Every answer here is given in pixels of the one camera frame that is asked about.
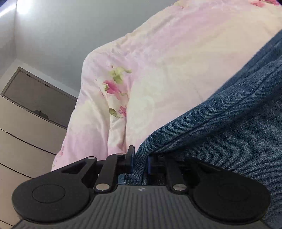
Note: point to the beige drawer cabinet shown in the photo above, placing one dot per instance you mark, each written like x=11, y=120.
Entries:
x=29, y=144

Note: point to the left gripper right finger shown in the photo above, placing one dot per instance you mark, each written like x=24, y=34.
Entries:
x=217, y=193

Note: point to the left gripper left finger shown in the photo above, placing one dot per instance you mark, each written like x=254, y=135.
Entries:
x=64, y=193

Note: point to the pink floral duvet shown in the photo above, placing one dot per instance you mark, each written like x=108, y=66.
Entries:
x=173, y=62

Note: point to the blue denim jeans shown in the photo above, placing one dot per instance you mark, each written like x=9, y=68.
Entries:
x=237, y=128

